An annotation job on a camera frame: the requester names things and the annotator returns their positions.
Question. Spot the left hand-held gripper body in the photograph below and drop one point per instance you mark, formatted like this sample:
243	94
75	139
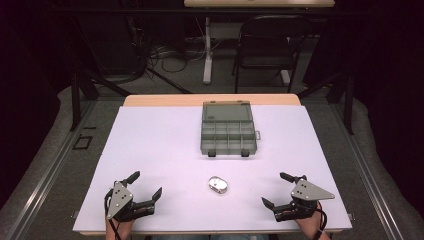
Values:
119	200

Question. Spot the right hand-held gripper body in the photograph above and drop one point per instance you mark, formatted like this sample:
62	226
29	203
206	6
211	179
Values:
308	191

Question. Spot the person's left hand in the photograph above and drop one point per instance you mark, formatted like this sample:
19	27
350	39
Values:
119	229

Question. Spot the person's right hand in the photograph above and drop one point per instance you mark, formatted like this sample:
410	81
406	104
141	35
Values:
311	226

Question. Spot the white table mat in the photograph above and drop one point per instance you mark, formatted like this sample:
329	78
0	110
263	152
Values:
160	140

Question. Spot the silver oval metal piece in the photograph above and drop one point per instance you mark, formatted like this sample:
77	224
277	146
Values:
218	184

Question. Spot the grey plastic compartment box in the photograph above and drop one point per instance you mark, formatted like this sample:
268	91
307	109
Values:
228	140

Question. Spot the wooden table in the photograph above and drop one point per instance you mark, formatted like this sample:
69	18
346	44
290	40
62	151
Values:
166	100

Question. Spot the black metal stand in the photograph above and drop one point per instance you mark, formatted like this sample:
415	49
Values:
348	106
75	100

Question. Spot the black folding chair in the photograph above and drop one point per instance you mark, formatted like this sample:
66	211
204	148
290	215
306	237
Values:
263	50

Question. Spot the light desk with white legs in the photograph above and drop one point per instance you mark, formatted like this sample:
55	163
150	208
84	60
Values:
260	3

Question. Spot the aluminium floor rail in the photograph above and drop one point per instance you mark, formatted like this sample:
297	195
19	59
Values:
366	173
50	173

